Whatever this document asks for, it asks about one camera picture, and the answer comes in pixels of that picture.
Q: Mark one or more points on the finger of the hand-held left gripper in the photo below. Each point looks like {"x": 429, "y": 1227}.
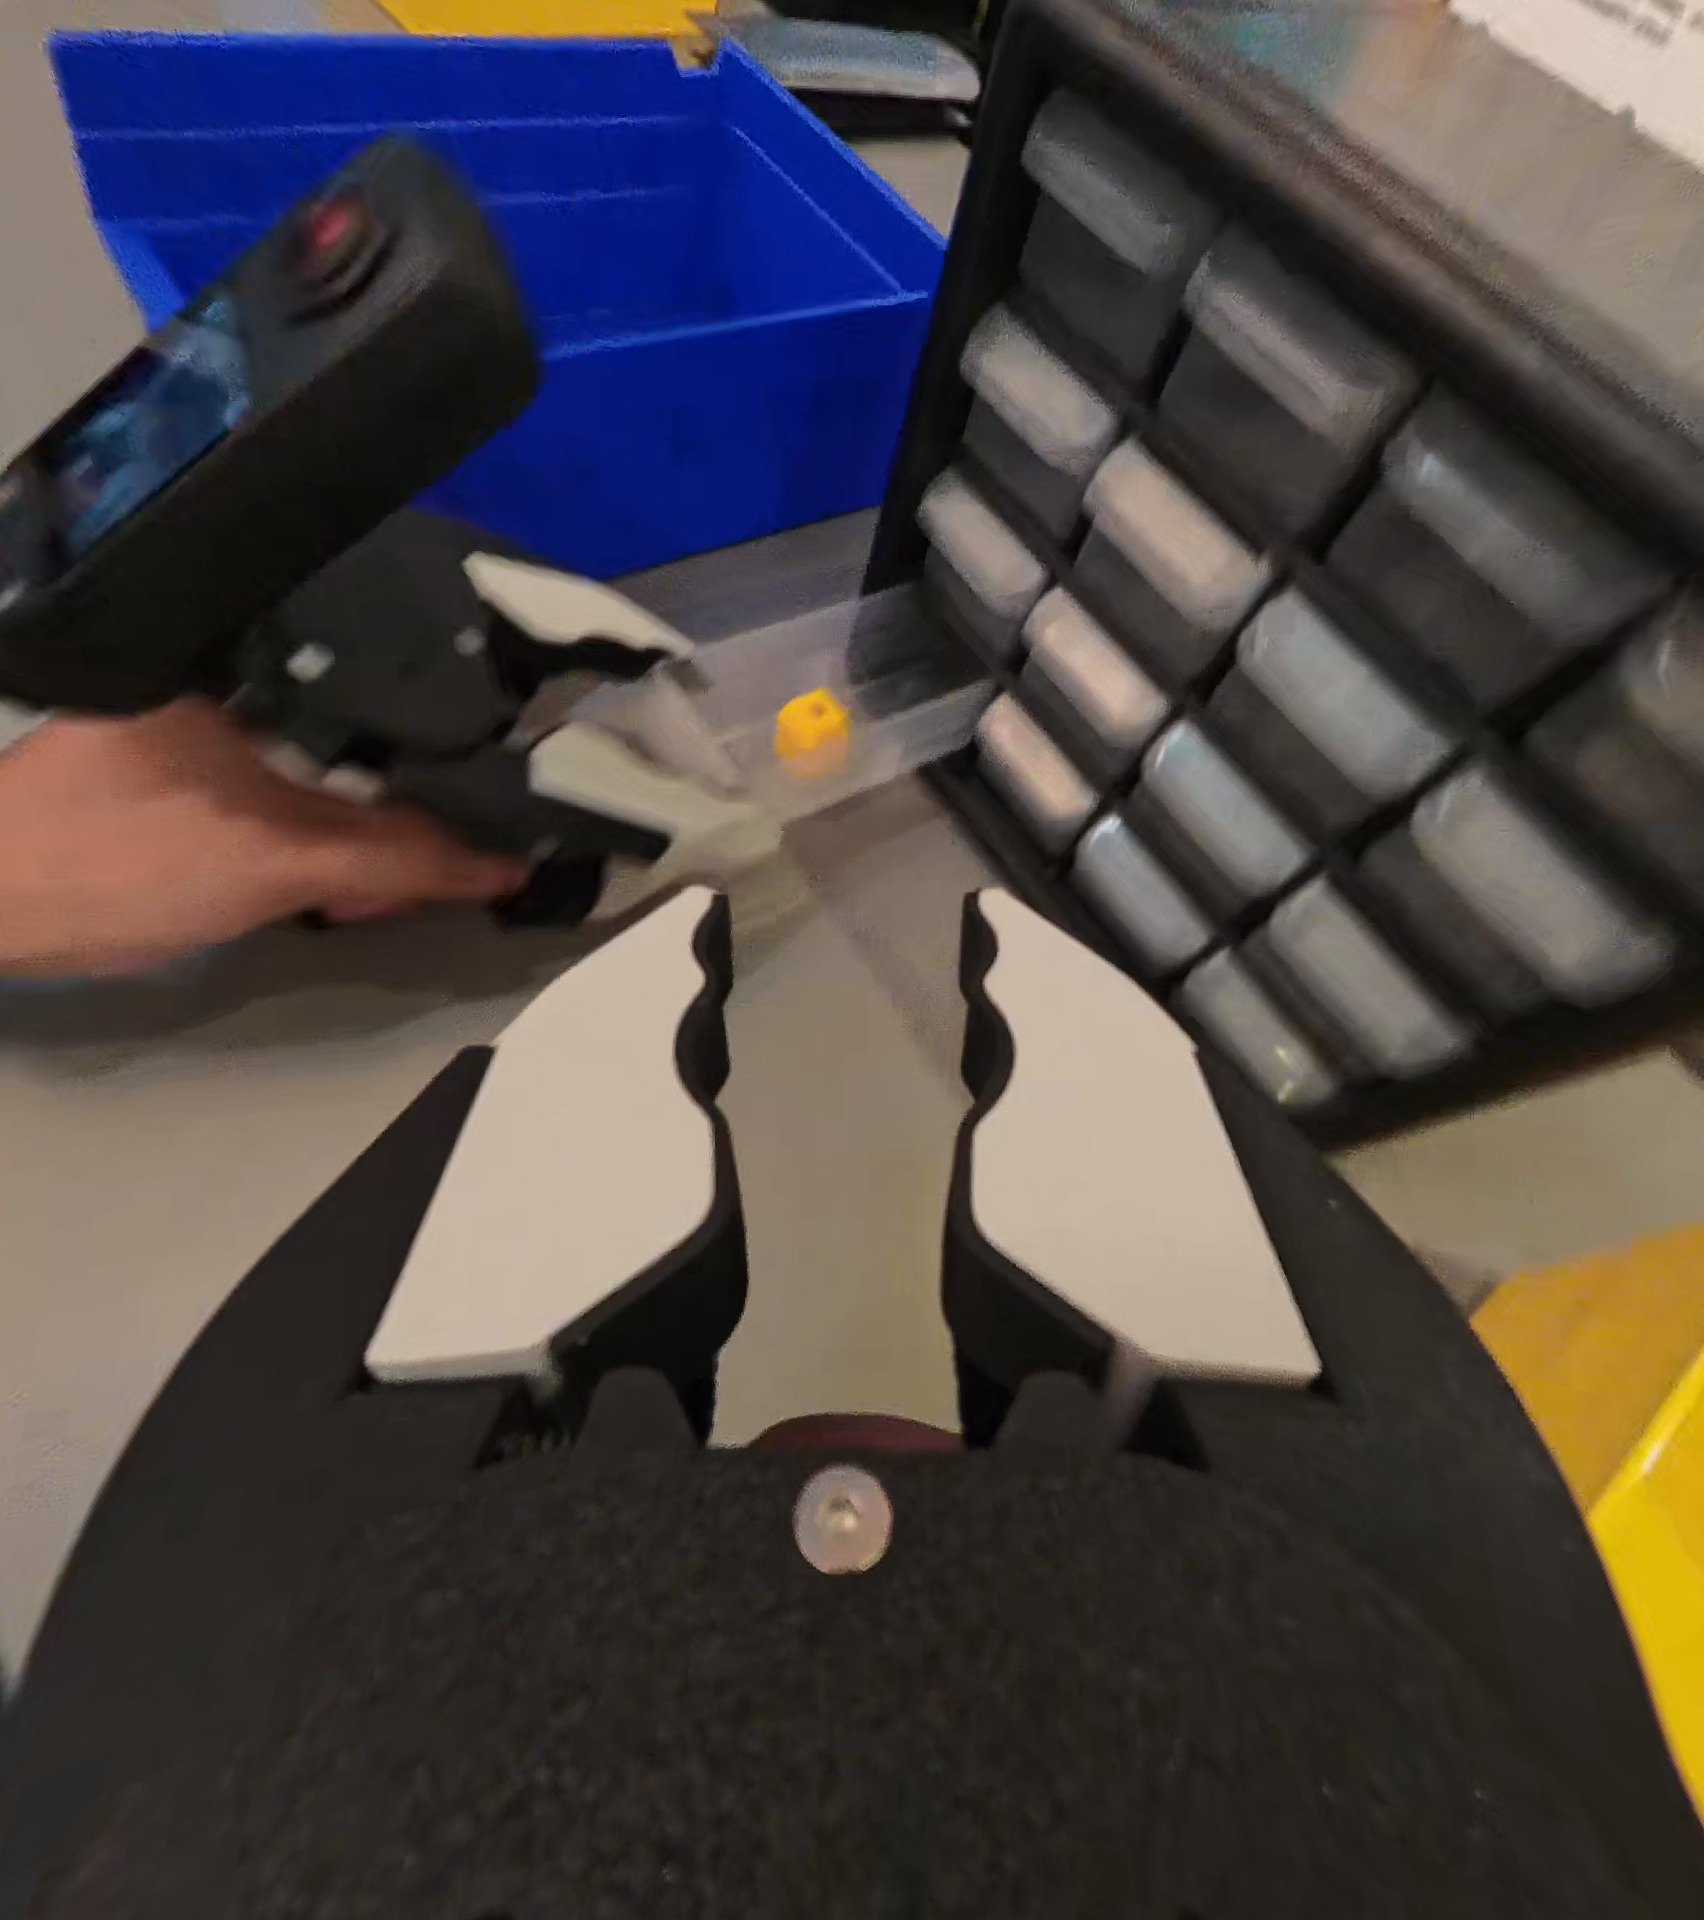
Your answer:
{"x": 568, "y": 607}
{"x": 642, "y": 795}

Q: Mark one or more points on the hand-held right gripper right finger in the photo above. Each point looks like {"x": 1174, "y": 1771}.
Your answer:
{"x": 1138, "y": 1200}

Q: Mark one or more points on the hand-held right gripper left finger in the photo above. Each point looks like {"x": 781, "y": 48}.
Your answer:
{"x": 554, "y": 1185}

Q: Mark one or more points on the small yellow cube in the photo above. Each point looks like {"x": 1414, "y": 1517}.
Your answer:
{"x": 810, "y": 730}

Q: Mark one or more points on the blue plastic bin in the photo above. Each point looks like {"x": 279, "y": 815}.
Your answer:
{"x": 718, "y": 376}

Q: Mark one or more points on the clear plastic drawer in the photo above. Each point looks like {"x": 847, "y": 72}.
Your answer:
{"x": 912, "y": 661}

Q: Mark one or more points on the black drawer cabinet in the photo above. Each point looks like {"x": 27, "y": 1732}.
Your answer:
{"x": 1543, "y": 362}

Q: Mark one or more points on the array of clear drawers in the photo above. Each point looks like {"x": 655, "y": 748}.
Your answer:
{"x": 1241, "y": 600}

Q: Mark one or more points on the person's left hand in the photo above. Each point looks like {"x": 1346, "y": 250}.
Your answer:
{"x": 224, "y": 856}

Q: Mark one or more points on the white framed sign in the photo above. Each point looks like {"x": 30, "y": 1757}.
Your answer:
{"x": 1664, "y": 59}

